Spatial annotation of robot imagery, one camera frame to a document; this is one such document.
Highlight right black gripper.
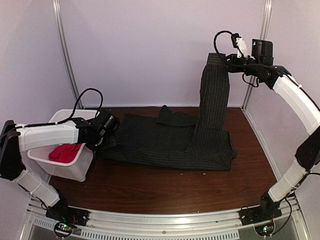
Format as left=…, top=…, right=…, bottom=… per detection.
left=223, top=53, right=262, bottom=77

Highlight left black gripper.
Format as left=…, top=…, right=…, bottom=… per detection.
left=91, top=131, right=117, bottom=152

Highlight dark pinstriped shirt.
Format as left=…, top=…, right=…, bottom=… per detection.
left=99, top=53, right=237, bottom=171

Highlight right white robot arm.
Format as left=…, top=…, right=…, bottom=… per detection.
left=224, top=34, right=320, bottom=221

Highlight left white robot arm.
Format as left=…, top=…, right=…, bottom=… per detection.
left=0, top=110, right=120, bottom=222

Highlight white plastic laundry bin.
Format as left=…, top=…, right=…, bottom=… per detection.
left=20, top=109, right=93, bottom=182

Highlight red garment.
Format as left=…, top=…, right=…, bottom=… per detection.
left=48, top=144, right=82, bottom=164

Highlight left round circuit board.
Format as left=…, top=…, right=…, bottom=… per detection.
left=53, top=222, right=75, bottom=238

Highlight round circuit board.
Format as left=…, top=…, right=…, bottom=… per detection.
left=53, top=222, right=75, bottom=238
left=254, top=222, right=275, bottom=238

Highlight right round circuit board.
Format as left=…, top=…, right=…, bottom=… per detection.
left=254, top=222, right=275, bottom=238

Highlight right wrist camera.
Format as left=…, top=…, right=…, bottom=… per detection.
left=231, top=33, right=248, bottom=59

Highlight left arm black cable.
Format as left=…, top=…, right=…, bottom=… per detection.
left=48, top=87, right=104, bottom=126

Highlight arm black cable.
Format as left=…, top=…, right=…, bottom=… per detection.
left=48, top=87, right=104, bottom=126
left=213, top=30, right=237, bottom=63

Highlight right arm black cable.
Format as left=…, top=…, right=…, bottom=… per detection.
left=213, top=30, right=237, bottom=63

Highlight right aluminium frame post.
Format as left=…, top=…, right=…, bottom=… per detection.
left=241, top=0, right=273, bottom=111

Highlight aluminium frame post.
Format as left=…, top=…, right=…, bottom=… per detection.
left=241, top=0, right=273, bottom=111
left=52, top=0, right=80, bottom=100

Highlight left aluminium frame post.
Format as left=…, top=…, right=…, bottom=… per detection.
left=52, top=0, right=80, bottom=100

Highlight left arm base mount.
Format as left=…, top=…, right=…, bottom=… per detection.
left=45, top=198, right=89, bottom=226

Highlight front aluminium rail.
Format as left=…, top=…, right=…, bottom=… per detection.
left=24, top=203, right=305, bottom=240

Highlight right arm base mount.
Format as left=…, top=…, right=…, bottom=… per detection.
left=238, top=192, right=282, bottom=226

